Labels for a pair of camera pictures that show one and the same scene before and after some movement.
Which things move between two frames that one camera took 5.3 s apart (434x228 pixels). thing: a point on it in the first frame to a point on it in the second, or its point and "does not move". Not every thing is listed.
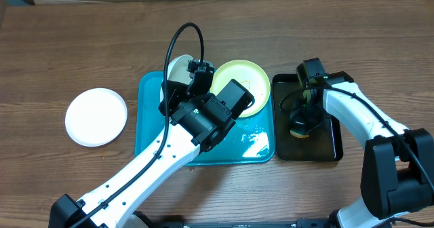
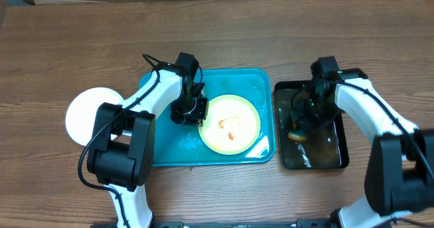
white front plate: x=95 y=117 does not move
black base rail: x=298 y=223 does not move
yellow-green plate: x=251 y=76 to x=232 y=126
